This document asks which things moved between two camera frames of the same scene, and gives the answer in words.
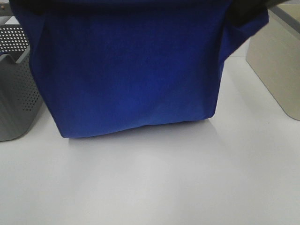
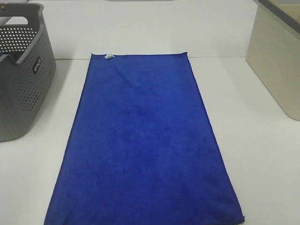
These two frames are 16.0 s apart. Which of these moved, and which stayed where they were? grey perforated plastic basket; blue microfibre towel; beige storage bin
Moved: blue microfibre towel
Stayed: beige storage bin; grey perforated plastic basket
